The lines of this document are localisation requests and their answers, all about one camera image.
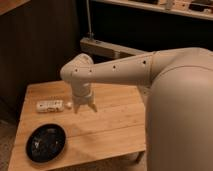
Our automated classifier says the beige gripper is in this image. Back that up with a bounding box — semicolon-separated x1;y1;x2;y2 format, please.
71;83;97;114

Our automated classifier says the clear plastic bottle white cap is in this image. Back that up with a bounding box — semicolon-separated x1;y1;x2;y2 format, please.
36;100;72;113

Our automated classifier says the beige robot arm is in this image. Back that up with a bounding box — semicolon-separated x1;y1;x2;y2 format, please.
60;47;213;171

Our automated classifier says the black ceramic bowl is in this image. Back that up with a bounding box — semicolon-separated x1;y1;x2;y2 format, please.
25;124;66;163

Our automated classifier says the wooden table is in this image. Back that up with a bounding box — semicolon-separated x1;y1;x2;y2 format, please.
8;81;145;171

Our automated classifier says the metal vertical pole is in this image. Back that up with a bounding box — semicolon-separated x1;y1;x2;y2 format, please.
86;0;94;40

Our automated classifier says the grey metal rail beam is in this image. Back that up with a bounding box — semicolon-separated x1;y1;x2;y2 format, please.
80;37;144;59

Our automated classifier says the wooden wall shelf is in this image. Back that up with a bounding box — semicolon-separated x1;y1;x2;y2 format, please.
94;0;213;21

